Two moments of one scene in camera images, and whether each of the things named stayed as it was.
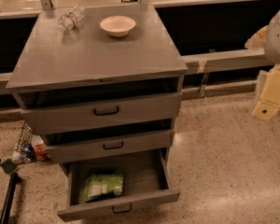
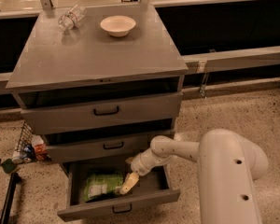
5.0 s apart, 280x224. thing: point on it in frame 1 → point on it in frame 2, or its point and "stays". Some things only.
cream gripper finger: x=273 y=89 → x=142 y=163
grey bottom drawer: x=147 y=181 stays
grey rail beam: x=225 y=62 stays
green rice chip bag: x=103 y=185 stays
